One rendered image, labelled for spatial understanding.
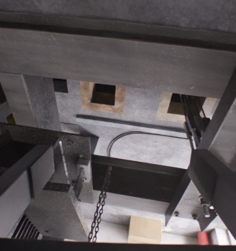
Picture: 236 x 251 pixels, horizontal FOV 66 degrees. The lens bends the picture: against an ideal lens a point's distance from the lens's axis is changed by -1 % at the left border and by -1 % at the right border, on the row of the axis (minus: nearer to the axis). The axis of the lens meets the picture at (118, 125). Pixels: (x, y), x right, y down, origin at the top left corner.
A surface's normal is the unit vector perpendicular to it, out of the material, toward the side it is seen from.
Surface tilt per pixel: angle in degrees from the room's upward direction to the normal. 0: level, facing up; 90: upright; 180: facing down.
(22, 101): 0
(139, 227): 90
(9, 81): 0
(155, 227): 90
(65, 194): 0
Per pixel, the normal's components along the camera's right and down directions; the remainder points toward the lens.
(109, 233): 0.06, -0.77
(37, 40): -0.15, 0.62
